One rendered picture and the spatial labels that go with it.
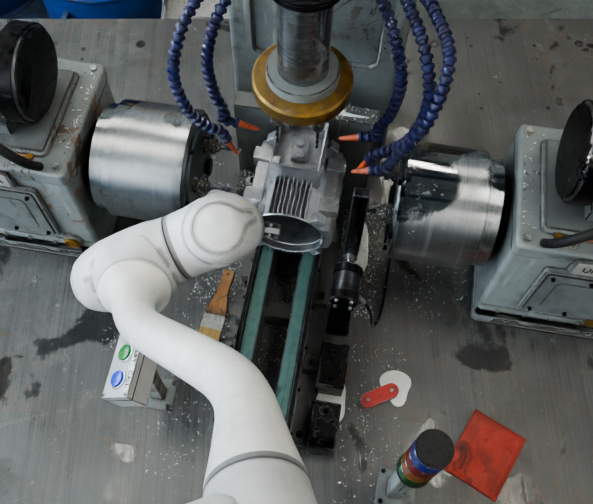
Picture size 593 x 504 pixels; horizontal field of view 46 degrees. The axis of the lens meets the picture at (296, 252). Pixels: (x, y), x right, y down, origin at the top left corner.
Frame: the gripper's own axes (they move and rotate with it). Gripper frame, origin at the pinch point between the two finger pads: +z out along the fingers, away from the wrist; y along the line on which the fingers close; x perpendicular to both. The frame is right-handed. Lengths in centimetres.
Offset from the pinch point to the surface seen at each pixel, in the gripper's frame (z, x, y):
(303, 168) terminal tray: 2.4, -12.5, -7.6
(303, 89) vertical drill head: -15.1, -24.6, -6.8
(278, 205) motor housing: 2.1, -4.6, -3.9
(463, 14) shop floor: 186, -101, -55
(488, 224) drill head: 1.9, -7.1, -44.6
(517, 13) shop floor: 188, -106, -79
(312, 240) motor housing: 15.2, 1.7, -11.0
